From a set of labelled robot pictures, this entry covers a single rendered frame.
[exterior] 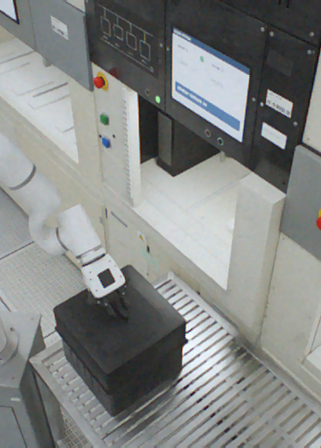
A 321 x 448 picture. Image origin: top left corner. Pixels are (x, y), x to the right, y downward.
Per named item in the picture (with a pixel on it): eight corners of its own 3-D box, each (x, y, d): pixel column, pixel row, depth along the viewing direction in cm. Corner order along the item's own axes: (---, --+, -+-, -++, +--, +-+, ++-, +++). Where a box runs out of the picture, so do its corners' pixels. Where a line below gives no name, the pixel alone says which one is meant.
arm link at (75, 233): (68, 260, 165) (96, 248, 162) (46, 218, 163) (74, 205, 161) (78, 253, 173) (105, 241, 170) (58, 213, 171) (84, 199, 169)
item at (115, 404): (132, 312, 202) (130, 280, 190) (184, 367, 186) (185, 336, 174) (63, 356, 190) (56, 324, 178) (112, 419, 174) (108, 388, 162)
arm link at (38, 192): (-19, 205, 148) (52, 266, 169) (33, 178, 144) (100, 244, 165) (-17, 180, 154) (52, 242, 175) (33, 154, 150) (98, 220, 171)
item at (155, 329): (53, 327, 179) (47, 301, 170) (131, 281, 192) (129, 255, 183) (108, 396, 163) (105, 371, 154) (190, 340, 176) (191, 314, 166)
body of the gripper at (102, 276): (80, 263, 162) (99, 299, 163) (111, 247, 166) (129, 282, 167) (72, 265, 169) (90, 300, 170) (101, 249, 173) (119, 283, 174)
